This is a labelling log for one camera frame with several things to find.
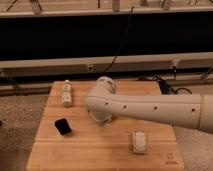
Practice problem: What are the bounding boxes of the black eraser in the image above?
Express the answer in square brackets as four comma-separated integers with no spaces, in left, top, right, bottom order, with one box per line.
[55,118,72,135]

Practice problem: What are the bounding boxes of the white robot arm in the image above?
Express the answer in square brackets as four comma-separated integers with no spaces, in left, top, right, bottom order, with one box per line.
[85,77,213,134]

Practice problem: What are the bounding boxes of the small clear plastic bottle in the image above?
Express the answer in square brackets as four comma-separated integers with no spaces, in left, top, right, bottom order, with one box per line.
[61,80,72,107]

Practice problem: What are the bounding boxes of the white rectangular packet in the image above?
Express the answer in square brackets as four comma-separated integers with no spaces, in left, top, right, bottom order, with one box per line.
[133,131,147,154]

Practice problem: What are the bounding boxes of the black hanging cable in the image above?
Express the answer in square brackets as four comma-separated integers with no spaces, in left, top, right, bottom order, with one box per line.
[101,5,135,74]

